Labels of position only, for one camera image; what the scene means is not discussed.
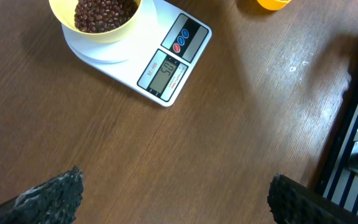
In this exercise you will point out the red beans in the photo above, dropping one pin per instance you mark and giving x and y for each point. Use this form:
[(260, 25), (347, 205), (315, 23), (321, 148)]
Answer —
[(98, 16)]

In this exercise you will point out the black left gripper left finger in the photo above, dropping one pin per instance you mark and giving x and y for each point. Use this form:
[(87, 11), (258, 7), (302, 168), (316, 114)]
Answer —
[(54, 201)]

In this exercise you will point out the orange measuring scoop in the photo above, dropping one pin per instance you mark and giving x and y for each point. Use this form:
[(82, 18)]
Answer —
[(273, 5)]

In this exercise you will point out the yellow plastic bowl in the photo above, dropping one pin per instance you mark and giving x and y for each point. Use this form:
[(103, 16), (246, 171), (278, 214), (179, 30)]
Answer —
[(64, 11)]

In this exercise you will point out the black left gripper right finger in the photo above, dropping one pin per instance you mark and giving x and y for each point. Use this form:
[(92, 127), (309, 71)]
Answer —
[(292, 203)]

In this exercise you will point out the white digital kitchen scale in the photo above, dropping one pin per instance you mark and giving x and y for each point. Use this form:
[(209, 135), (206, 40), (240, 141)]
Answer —
[(156, 58)]

